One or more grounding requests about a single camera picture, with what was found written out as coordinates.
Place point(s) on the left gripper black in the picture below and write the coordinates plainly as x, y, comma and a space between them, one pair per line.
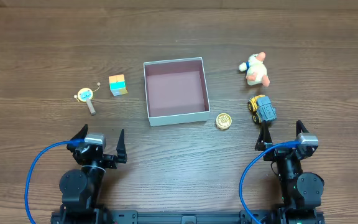
101, 157

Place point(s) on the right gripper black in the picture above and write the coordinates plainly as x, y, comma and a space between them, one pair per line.
282, 152

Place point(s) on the grey yellow toy truck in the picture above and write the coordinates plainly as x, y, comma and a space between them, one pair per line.
262, 109

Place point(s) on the small wooden rattle drum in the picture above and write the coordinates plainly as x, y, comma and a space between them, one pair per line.
85, 95

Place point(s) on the round yellow gear toy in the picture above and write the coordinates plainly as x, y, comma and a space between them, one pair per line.
223, 121

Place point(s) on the pastel colour puzzle cube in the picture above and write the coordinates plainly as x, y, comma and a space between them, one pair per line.
117, 85

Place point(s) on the white plush duck toy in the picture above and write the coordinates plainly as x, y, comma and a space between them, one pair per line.
256, 71

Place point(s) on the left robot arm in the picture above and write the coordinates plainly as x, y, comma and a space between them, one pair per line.
80, 187

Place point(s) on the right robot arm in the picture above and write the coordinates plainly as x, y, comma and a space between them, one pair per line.
301, 191

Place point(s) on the white square box pink interior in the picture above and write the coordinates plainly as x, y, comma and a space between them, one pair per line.
176, 91

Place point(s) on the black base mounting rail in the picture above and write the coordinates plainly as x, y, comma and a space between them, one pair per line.
135, 217

